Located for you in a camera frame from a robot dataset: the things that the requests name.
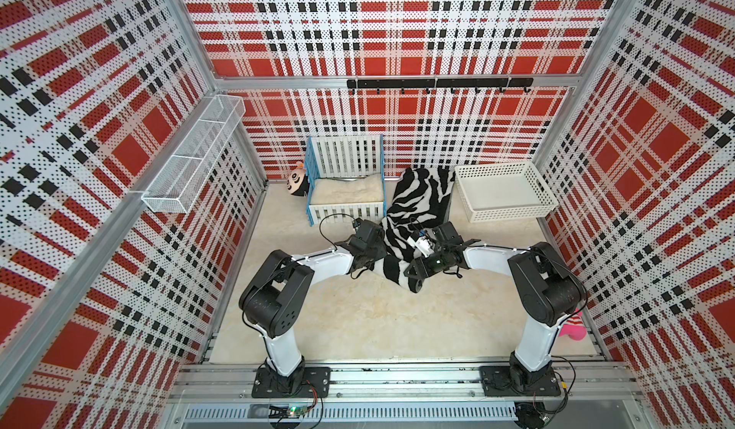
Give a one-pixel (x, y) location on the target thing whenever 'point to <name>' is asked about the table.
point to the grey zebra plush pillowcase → (421, 197)
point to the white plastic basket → (502, 191)
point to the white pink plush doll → (573, 327)
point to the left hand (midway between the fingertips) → (385, 247)
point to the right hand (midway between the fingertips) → (415, 269)
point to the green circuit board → (286, 411)
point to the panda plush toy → (298, 181)
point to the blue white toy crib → (345, 178)
